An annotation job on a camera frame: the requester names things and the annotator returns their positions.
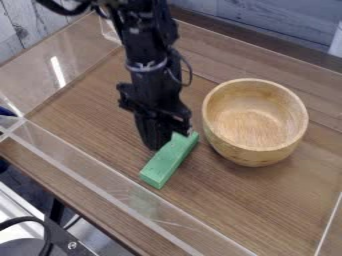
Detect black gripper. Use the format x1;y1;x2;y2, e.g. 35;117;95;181
116;59;192;151

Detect green rectangular block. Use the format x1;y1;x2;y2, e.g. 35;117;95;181
139;132;199;189

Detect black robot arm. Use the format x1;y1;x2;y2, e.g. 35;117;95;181
36;0;192;150

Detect brown wooden bowl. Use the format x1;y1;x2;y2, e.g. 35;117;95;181
202;78;308;167

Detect clear acrylic tray walls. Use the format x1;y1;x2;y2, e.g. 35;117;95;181
0;14;342;256

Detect black table leg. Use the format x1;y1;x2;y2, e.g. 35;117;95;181
49;199;65;225

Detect blue object at left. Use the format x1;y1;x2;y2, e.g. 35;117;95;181
0;106;17;117

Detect black metal bracket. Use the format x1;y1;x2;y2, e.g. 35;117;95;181
45;219;99;256

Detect black cable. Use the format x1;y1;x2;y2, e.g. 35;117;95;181
0;215;55;256

